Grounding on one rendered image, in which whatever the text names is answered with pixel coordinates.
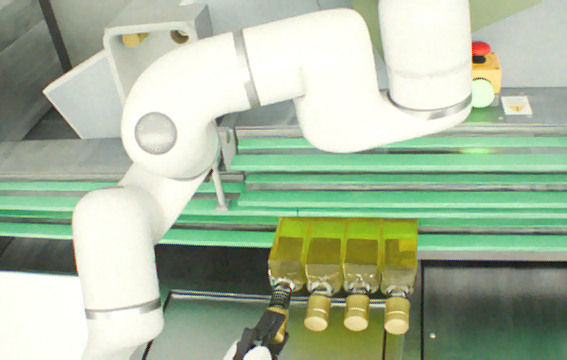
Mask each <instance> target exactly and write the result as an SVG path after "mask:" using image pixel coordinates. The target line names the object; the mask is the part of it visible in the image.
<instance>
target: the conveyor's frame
mask: <svg viewBox="0 0 567 360"><path fill-rule="evenodd" d="M499 93H500V97H501V101H502V104H503V108H504V112H505V116H506V119H507V122H496V123H460V124H459V125H457V126H455V127H453V128H451V129H448V130H445V131H442V132H439V133H435V134H431V135H441V137H442V135H475V134H487V137H488V134H519V135H534V136H535V135H543V134H557V135H558V134H567V88H553V87H546V88H515V89H512V88H500V92H499ZM235 132H236V137H256V136H258V139H259V136H280V137H281V136H302V138H303V135H302V132H301V130H300V128H299V123H298V119H297V115H296V111H295V106H294V102H293V98H291V99H287V100H282V102H277V103H273V104H269V105H265V106H260V107H257V108H253V109H249V110H244V111H242V113H241V115H240V117H239V120H237V122H236V124H235ZM221 155H222V159H221V162H220V164H219V166H218V168H219V173H220V177H221V181H226V182H227V181H245V180H246V179H247V176H246V175H245V170H243V173H242V174H228V173H227V170H226V165H225V163H224V157H223V152H222V151H221ZM133 162H134V161H132V159H131V158H130V157H129V155H128V154H127V152H126V151H125V149H124V143H123V140H122V138H116V139H52V140H49V141H0V180H83V181H84V180H99V181H100V180H116V181H117V180H121V179H122V178H123V177H124V176H125V174H126V173H127V172H128V170H129V168H130V167H131V165H132V164H133Z"/></svg>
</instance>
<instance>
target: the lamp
mask: <svg viewBox="0 0 567 360"><path fill-rule="evenodd" d="M493 96H494V93H493V86H492V83H491V82H490V81H489V80H487V79H485V78H476V79H473V101H472V105H473V106H475V107H484V106H487V105H488V104H490V103H491V101H492V99H493Z"/></svg>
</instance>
